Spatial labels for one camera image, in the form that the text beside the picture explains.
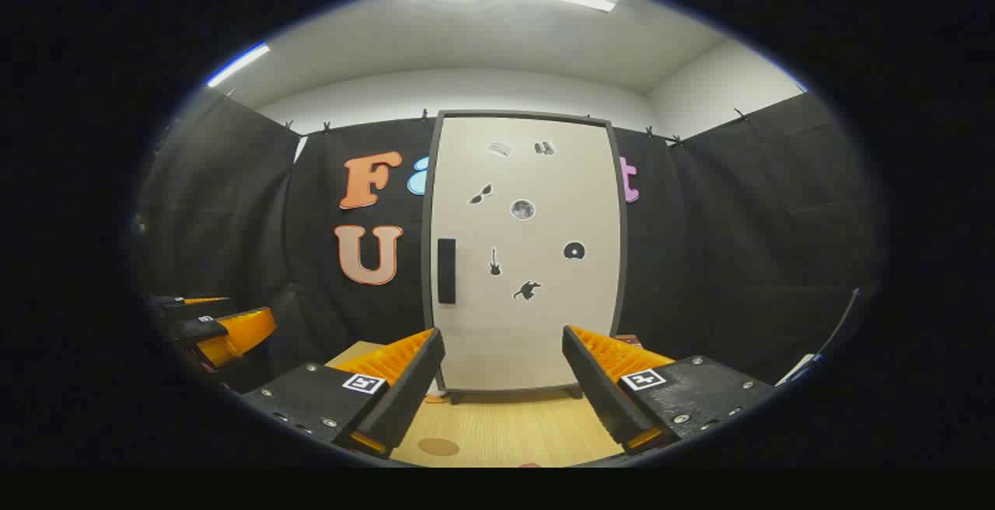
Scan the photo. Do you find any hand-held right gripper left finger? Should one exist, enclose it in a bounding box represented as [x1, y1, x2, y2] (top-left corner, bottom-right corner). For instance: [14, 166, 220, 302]
[241, 327, 446, 460]

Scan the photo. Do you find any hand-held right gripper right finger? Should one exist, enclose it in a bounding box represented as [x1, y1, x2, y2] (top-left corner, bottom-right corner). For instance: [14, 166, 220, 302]
[561, 325, 776, 455]

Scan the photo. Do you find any cream cabinet door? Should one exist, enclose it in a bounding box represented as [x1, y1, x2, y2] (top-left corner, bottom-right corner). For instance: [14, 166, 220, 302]
[430, 116, 627, 393]

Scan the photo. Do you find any grey cabinet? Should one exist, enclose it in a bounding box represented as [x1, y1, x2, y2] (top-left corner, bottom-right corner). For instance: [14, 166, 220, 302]
[420, 110, 630, 406]

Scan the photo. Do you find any black door handle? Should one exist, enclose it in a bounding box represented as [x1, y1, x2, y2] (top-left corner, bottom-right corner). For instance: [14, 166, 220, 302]
[437, 238, 457, 306]

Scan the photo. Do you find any black backdrop cloth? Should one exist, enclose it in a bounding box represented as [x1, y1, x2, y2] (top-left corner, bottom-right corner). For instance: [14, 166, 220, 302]
[132, 90, 887, 386]

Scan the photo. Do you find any white and blue object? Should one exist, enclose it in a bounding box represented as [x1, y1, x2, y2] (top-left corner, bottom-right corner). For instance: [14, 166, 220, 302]
[775, 353, 825, 386]

